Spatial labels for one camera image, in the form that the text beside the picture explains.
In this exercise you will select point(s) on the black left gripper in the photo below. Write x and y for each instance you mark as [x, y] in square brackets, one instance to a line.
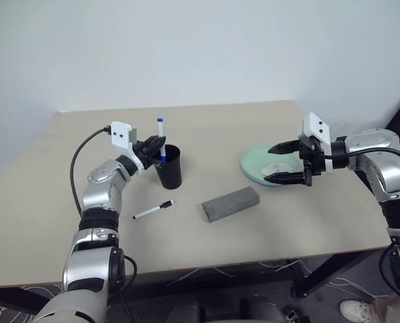
[143, 153]

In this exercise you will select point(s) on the light blue plate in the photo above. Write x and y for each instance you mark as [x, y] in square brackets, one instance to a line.
[254, 181]

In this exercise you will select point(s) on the white marker with black cap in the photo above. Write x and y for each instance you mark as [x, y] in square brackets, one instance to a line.
[149, 212]

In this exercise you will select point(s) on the person's khaki trouser leg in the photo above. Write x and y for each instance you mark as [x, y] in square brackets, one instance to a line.
[388, 313]

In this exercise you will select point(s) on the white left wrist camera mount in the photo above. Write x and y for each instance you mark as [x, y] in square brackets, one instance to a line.
[121, 134]

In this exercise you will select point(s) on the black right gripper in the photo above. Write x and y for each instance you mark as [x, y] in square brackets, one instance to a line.
[312, 158]

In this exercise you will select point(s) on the white tissue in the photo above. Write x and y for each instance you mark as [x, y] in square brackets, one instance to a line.
[275, 167]

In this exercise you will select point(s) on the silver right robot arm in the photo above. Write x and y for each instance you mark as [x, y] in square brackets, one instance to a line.
[382, 165]

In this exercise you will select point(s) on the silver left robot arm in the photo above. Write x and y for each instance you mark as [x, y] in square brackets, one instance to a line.
[99, 191]

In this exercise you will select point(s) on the person's beige shoe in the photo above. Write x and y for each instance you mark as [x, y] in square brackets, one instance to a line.
[355, 309]

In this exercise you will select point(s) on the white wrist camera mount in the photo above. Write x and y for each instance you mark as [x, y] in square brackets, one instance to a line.
[316, 126]
[121, 134]

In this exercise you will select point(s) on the small dark floor device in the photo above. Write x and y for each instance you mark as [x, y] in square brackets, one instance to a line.
[291, 315]

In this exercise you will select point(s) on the black table leg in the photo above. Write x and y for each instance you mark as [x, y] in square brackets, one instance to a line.
[11, 299]
[321, 279]

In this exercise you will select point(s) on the grey glasses case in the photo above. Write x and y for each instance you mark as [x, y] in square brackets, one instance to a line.
[230, 203]

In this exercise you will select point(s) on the white marker with blue cap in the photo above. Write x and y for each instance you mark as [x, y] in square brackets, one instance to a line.
[160, 127]

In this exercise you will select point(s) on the black plastic cup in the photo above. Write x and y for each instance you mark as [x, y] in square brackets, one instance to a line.
[171, 175]

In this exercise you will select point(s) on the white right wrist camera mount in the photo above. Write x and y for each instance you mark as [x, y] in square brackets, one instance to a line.
[316, 126]

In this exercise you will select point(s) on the light green plate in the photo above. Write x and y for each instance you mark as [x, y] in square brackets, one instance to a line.
[254, 161]

